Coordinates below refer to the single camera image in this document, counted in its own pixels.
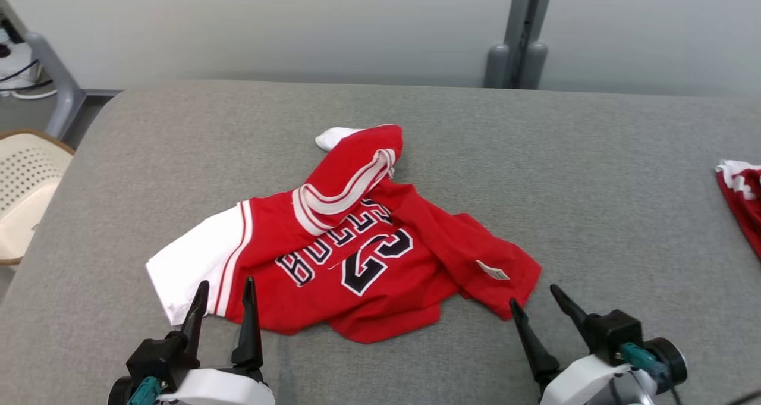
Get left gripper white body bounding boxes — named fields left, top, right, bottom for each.
left=158, top=366, right=275, bottom=405

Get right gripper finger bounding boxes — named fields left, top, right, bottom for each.
left=550, top=284, right=595, bottom=351
left=510, top=298, right=561, bottom=385

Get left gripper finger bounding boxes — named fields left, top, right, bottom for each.
left=232, top=276, right=263, bottom=370
left=180, top=280, right=210, bottom=352

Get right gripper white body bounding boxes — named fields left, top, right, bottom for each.
left=538, top=354, right=658, bottom=405

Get red basketball jersey white sleeves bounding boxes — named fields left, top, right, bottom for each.
left=146, top=124, right=543, bottom=344

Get red shorts white stripe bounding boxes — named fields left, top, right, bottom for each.
left=715, top=158, right=761, bottom=258

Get cream perforated laundry basket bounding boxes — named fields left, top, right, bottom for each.
left=0, top=128, right=76, bottom=267

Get white power strip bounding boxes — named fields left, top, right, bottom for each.
left=0, top=27, right=39, bottom=93

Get right camera cable teal plug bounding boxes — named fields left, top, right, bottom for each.
left=618, top=343, right=684, bottom=405

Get camera cable teal plug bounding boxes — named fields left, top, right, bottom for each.
left=618, top=343, right=684, bottom=405
left=127, top=376, right=162, bottom=405

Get left camera cable teal plug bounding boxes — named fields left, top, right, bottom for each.
left=127, top=376, right=162, bottom=405

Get grey tubular frame leg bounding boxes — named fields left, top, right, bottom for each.
left=0, top=0, right=90, bottom=139

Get black floor cable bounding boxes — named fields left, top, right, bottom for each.
left=0, top=60, right=55, bottom=92

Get grey partition post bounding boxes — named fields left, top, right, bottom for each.
left=483, top=0, right=556, bottom=90

